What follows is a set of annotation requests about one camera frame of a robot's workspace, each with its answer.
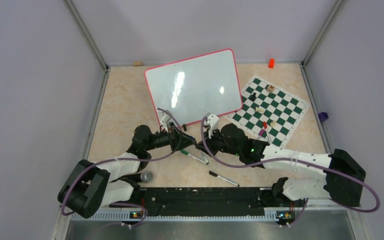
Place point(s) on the white board with pink frame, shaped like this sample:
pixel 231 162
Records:
pixel 192 87

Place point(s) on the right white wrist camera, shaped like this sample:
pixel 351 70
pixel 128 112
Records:
pixel 212 122

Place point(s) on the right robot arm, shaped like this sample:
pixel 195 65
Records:
pixel 334 176

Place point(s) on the red marker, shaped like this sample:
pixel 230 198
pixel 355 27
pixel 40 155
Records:
pixel 265 126

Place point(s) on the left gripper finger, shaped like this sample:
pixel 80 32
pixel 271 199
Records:
pixel 178 146
pixel 185 139

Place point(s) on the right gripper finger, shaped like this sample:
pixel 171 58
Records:
pixel 202 145
pixel 205 153

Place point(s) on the pink purple marker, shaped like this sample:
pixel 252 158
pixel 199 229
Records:
pixel 261 133

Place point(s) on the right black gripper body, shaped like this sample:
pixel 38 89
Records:
pixel 217 143

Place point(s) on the purple toy block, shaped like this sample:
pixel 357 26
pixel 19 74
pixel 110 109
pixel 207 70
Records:
pixel 323 116

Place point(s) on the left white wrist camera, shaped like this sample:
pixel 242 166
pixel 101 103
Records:
pixel 165 119

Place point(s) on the black grey microphone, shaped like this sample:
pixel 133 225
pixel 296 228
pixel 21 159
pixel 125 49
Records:
pixel 142 177

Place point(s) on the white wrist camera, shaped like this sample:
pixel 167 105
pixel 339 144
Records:
pixel 165 119
pixel 212 122

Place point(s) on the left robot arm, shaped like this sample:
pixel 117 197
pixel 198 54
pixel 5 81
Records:
pixel 91 186

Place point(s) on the wooden cube chess piece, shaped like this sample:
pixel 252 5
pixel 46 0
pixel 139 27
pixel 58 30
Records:
pixel 271 88

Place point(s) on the green white chessboard mat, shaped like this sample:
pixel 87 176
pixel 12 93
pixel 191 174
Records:
pixel 281 106

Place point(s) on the black chess pawn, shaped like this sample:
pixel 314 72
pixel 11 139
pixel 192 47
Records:
pixel 252 97

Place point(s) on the orange toy block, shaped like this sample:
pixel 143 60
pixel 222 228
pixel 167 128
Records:
pixel 271 63

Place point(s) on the green capped marker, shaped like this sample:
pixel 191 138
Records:
pixel 194 157

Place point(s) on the small cork piece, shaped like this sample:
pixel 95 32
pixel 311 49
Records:
pixel 137 64

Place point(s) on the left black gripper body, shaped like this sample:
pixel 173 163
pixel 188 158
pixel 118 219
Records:
pixel 167 137

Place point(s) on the cream chess piece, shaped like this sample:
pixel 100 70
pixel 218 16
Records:
pixel 259 109
pixel 273 124

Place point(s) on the black capped marker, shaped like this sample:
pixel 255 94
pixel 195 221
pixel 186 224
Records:
pixel 223 178

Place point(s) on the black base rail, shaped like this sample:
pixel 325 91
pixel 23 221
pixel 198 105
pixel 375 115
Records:
pixel 209 201

